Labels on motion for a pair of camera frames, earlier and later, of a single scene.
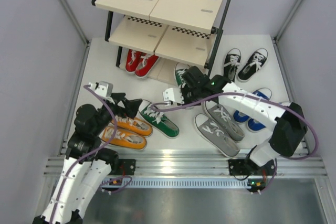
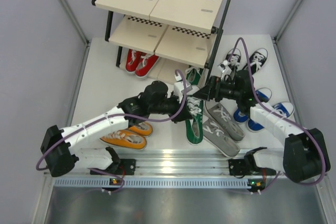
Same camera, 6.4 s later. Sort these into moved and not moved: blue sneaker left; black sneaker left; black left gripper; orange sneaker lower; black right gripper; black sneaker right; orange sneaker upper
Moved: black left gripper; black right gripper
Not moved: orange sneaker upper; black sneaker right; orange sneaker lower; black sneaker left; blue sneaker left
